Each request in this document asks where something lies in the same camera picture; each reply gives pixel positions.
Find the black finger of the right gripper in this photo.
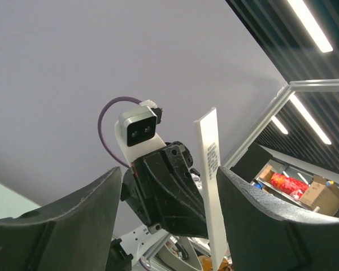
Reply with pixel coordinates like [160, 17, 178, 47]
[142, 146, 208, 238]

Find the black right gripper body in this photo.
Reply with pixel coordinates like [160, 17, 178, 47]
[120, 141, 193, 232]

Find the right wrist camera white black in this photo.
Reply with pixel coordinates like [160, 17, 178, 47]
[115, 97, 166, 164]

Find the white battery cover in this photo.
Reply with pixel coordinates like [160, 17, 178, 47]
[194, 107, 227, 270]

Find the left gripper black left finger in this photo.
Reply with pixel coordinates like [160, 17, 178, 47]
[0, 167, 121, 270]

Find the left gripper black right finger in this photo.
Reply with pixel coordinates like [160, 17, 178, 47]
[216, 167, 339, 270]

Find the right aluminium frame post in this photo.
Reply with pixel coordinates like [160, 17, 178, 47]
[225, 79, 339, 174]

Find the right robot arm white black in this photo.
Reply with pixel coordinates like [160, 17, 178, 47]
[107, 141, 208, 270]

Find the metal storage shelf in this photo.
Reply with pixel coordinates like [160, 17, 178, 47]
[252, 157, 339, 218]

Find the brown cardboard box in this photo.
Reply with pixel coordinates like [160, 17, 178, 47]
[299, 175, 339, 216]

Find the red snack bag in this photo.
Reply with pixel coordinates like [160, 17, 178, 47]
[270, 173, 309, 200]

